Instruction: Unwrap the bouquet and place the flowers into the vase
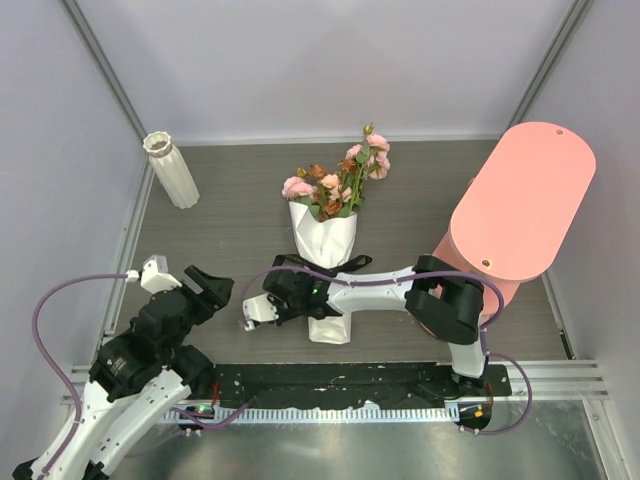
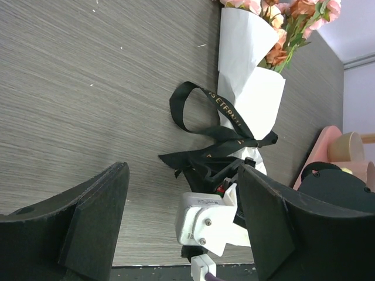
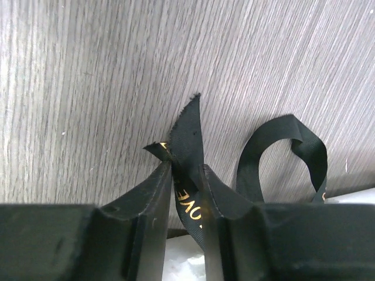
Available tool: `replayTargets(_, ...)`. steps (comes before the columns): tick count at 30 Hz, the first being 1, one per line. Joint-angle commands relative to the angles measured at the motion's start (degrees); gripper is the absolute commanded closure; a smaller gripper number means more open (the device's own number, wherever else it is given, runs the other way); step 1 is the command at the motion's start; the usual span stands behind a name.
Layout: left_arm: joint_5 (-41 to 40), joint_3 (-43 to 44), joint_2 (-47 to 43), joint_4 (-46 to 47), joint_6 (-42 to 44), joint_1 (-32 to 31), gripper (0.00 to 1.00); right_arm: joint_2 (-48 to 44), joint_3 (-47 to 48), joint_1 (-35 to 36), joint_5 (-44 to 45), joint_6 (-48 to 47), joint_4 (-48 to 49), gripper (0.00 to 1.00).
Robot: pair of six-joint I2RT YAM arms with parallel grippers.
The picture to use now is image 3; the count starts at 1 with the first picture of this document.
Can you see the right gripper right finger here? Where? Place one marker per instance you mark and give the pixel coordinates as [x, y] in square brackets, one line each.
[233, 246]

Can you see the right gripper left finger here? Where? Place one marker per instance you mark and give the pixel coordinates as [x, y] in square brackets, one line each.
[126, 238]

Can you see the black ribbon gold lettering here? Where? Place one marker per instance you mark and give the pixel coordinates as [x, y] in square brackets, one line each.
[184, 150]

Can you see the white wrapping paper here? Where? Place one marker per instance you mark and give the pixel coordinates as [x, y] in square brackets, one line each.
[184, 260]

